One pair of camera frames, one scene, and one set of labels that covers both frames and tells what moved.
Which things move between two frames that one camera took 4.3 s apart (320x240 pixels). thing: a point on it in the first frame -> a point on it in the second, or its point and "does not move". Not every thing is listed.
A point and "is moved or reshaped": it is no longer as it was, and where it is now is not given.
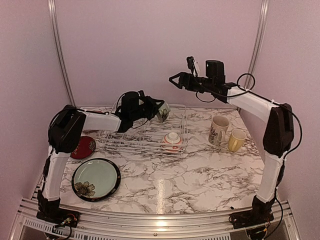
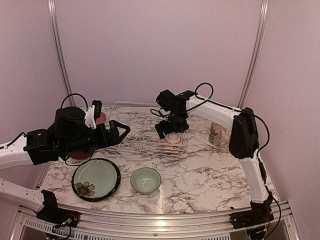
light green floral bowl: [163, 112] is moved or reshaped
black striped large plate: [96, 180] does not move
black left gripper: [154, 109] -> [104, 141]
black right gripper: [184, 77] -> [184, 126]
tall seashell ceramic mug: [217, 132] does not move
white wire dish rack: [152, 137] does not move
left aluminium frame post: [53, 17] does not move
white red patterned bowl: [171, 142] does not move
